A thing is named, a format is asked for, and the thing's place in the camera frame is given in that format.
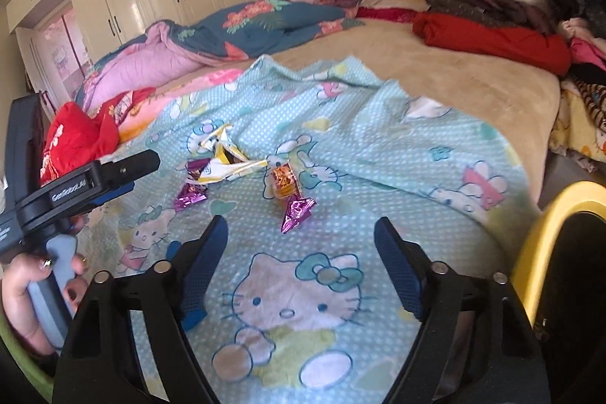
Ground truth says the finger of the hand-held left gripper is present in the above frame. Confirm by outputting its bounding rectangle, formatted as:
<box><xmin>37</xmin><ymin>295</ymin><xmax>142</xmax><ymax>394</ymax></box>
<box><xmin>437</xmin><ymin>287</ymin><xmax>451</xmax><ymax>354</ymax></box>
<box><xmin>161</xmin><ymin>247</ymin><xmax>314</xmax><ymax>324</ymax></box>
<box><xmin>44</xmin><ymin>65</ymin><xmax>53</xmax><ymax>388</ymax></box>
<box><xmin>71</xmin><ymin>184</ymin><xmax>132</xmax><ymax>216</ymax></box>
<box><xmin>97</xmin><ymin>150</ymin><xmax>160</xmax><ymax>193</ymax></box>

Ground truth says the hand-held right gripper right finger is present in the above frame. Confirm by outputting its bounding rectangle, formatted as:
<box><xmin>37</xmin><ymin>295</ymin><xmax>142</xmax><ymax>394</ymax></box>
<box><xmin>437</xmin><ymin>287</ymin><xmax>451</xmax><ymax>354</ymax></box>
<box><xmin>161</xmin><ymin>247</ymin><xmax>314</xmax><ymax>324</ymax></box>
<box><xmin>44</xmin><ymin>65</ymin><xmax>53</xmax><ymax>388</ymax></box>
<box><xmin>374</xmin><ymin>217</ymin><xmax>552</xmax><ymax>404</ymax></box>

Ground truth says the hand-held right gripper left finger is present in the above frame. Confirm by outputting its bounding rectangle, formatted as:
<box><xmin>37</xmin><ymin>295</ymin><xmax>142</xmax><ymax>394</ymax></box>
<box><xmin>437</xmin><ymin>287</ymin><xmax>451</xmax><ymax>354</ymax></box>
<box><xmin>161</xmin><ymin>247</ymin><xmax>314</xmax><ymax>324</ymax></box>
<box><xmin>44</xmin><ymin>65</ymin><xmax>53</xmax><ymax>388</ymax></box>
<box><xmin>54</xmin><ymin>215</ymin><xmax>230</xmax><ymax>404</ymax></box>

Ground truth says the yellow white snack wrapper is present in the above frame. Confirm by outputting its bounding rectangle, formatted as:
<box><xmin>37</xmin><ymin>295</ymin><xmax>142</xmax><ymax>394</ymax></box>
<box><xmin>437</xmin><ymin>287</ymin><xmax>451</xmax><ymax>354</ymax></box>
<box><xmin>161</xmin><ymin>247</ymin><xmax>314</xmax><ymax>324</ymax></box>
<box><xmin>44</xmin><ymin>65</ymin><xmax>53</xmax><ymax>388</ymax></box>
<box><xmin>199</xmin><ymin>125</ymin><xmax>268</xmax><ymax>187</ymax></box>

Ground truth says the orange candy wrapper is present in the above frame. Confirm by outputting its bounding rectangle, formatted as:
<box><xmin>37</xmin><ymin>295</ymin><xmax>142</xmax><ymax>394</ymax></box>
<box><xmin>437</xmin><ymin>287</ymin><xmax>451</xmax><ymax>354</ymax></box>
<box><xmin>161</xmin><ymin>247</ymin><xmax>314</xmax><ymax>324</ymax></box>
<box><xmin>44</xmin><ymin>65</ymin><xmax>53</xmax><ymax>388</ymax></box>
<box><xmin>269</xmin><ymin>165</ymin><xmax>298</xmax><ymax>199</ymax></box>

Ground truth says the yellow round bin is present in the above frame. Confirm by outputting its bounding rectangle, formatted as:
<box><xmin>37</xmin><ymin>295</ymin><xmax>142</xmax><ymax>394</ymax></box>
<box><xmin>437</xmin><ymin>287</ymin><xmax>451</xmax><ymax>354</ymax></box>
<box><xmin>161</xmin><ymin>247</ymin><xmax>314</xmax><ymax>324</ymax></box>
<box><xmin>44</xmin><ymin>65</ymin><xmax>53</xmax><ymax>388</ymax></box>
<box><xmin>511</xmin><ymin>181</ymin><xmax>606</xmax><ymax>404</ymax></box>

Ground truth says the person's left forearm green sleeve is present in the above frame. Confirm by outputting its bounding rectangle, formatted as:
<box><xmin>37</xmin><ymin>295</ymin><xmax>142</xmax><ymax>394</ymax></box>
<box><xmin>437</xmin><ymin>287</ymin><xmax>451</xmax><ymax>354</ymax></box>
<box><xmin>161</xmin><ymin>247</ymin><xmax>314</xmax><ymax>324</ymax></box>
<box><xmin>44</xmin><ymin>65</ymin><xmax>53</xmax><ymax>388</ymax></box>
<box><xmin>0</xmin><ymin>314</ymin><xmax>55</xmax><ymax>392</ymax></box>

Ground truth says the person's left hand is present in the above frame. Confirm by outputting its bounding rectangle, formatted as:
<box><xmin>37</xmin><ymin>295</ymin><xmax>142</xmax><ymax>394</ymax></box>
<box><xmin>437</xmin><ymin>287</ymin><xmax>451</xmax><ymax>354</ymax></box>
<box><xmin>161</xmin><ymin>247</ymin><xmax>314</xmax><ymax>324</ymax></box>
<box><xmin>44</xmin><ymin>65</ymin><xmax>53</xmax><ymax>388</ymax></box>
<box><xmin>2</xmin><ymin>234</ymin><xmax>89</xmax><ymax>356</ymax></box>

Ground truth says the small blue plastic piece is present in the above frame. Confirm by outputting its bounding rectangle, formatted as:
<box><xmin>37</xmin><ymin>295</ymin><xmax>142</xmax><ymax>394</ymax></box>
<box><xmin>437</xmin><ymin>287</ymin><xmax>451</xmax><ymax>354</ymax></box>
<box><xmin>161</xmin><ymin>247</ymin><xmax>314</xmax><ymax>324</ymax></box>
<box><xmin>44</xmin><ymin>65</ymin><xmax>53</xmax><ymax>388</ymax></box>
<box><xmin>182</xmin><ymin>308</ymin><xmax>208</xmax><ymax>331</ymax></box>

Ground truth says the red garment with white print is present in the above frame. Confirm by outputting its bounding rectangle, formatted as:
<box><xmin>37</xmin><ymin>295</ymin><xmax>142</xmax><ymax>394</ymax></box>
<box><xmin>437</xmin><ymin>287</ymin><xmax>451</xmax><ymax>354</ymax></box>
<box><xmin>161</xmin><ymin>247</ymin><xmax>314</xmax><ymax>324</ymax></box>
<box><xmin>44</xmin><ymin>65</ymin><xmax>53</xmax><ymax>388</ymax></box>
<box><xmin>40</xmin><ymin>87</ymin><xmax>157</xmax><ymax>187</ymax></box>

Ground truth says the pink cartoon bed sheet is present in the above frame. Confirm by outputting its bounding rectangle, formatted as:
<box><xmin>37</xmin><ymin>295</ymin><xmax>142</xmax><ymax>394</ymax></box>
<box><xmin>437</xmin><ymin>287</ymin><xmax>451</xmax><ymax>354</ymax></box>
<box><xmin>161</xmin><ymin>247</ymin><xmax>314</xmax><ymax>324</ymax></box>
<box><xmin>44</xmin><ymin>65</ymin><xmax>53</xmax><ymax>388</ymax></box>
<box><xmin>116</xmin><ymin>68</ymin><xmax>247</xmax><ymax>144</ymax></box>

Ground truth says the light blue cartoon blanket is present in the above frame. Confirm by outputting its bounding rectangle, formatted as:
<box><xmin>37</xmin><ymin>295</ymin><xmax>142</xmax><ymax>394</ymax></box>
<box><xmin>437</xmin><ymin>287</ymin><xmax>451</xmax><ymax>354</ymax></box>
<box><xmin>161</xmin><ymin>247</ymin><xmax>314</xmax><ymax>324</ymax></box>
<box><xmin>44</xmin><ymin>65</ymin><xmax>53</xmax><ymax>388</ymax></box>
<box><xmin>80</xmin><ymin>54</ymin><xmax>540</xmax><ymax>404</ymax></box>

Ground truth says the pink cartoon door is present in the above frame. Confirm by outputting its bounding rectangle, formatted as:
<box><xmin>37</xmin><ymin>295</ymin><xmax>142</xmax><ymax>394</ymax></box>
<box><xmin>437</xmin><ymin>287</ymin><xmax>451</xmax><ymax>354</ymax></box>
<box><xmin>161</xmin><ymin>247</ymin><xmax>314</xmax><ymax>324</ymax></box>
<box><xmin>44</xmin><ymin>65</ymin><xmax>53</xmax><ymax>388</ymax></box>
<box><xmin>16</xmin><ymin>4</ymin><xmax>102</xmax><ymax>106</ymax></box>

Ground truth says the beige bed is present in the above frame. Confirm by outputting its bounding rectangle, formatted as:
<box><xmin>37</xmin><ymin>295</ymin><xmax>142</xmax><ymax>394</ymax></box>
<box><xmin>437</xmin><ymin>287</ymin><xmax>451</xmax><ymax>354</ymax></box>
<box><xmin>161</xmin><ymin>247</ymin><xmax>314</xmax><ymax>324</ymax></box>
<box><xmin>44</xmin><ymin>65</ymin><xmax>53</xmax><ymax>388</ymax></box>
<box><xmin>260</xmin><ymin>0</ymin><xmax>562</xmax><ymax>215</ymax></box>

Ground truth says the blue pink floral quilt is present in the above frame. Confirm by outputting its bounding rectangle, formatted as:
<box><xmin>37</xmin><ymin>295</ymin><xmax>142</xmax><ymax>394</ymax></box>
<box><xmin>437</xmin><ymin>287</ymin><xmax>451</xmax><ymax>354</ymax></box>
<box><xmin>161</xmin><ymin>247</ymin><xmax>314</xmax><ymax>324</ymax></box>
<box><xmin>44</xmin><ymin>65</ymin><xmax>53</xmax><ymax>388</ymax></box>
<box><xmin>78</xmin><ymin>0</ymin><xmax>365</xmax><ymax>111</ymax></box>

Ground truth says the yellow cartoon blanket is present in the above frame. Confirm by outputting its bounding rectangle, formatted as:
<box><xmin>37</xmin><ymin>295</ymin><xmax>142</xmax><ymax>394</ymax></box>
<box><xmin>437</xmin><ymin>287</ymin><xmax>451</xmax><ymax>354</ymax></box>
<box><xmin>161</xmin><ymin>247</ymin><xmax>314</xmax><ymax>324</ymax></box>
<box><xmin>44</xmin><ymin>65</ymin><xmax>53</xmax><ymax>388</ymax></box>
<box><xmin>549</xmin><ymin>89</ymin><xmax>606</xmax><ymax>163</ymax></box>

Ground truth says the folded red cloth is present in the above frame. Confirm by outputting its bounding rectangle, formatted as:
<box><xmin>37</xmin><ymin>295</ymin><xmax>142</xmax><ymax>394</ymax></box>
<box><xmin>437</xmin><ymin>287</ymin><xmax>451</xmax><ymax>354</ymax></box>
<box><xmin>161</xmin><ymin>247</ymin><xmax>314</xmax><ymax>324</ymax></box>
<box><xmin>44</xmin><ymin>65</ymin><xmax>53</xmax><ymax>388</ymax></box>
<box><xmin>412</xmin><ymin>11</ymin><xmax>573</xmax><ymax>76</ymax></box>

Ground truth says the red lace cloth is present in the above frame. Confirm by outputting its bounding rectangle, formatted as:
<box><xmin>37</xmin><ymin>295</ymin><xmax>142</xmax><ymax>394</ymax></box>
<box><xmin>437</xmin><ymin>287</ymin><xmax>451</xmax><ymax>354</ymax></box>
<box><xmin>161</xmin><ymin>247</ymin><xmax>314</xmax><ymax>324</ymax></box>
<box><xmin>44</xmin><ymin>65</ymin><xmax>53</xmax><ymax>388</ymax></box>
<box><xmin>355</xmin><ymin>5</ymin><xmax>429</xmax><ymax>25</ymax></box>

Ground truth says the tiger striped blanket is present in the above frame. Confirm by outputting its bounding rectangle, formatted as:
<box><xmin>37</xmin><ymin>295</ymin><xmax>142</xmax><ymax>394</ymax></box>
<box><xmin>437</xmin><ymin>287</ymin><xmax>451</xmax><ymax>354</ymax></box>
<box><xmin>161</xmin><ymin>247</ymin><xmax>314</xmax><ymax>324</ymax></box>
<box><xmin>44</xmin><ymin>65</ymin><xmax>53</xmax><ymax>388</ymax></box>
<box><xmin>575</xmin><ymin>80</ymin><xmax>606</xmax><ymax>125</ymax></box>

